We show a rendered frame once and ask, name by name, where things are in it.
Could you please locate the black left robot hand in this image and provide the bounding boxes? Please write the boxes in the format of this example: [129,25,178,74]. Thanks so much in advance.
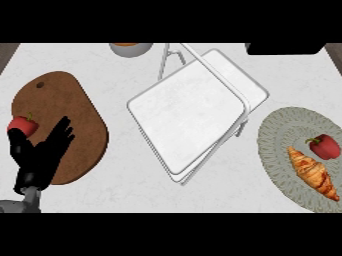
[6,115,76,196]

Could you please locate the white tiered shelf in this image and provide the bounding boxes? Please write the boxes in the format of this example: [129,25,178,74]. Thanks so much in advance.
[125,43,269,187]

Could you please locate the grey round patterned placemat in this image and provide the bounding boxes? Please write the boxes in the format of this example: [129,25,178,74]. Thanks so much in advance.
[256,106,342,214]

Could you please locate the golden brown croissant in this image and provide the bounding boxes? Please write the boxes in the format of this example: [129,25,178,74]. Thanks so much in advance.
[286,145,340,202]

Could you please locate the red bell pepper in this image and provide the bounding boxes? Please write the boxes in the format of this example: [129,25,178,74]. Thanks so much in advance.
[303,133,342,161]
[5,112,39,138]

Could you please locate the brown wooden cutting board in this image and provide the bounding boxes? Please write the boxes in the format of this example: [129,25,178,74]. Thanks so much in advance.
[9,70,110,186]

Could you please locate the grey bowl with orange contents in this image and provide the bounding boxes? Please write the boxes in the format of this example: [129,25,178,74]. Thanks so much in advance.
[108,43,154,58]

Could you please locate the black appliance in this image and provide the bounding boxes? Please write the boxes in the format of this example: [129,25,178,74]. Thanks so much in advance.
[244,43,327,56]

